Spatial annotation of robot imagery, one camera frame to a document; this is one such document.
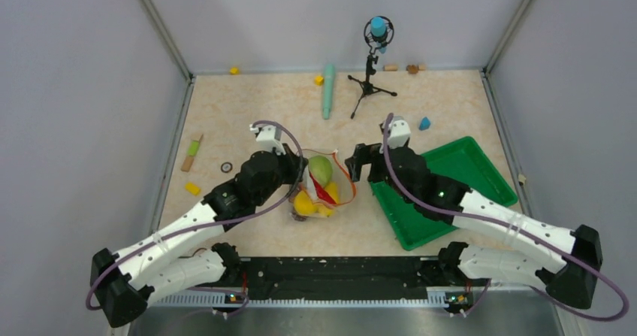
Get green cabbage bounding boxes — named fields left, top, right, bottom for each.
left=309, top=155, right=334, bottom=187

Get clear zip bag orange zipper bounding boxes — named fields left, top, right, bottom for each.
left=288, top=148, right=357, bottom=222

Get red chili pepper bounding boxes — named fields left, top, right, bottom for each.
left=309, top=174, right=337, bottom=205

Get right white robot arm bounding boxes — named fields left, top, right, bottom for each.
left=345, top=144, right=602, bottom=310

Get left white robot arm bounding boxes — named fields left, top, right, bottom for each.
left=86, top=147, right=308, bottom=328

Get green plastic tray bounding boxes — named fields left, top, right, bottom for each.
left=370, top=136, right=518, bottom=251

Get blue toy block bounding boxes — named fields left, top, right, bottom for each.
left=418, top=117, right=431, bottom=131

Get wooden stick green block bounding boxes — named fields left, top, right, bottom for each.
left=180, top=132, right=204, bottom=172

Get teal plastic tube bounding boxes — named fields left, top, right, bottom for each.
left=322, top=64, right=336, bottom=120

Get brown wooden pieces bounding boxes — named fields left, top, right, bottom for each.
left=406, top=63, right=427, bottom=74

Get blue microphone on tripod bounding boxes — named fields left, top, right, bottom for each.
left=348, top=16, right=397, bottom=120

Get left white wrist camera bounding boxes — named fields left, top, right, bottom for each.
left=250, top=123, right=285, bottom=156

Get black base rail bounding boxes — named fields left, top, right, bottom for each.
left=217, top=256, right=487, bottom=302

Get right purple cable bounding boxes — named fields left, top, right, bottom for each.
left=382, top=113, right=630, bottom=322

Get purple cable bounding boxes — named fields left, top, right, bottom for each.
left=85, top=120, right=304, bottom=311
left=382, top=113, right=630, bottom=322

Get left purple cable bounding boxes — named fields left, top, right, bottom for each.
left=85, top=120, right=304, bottom=311

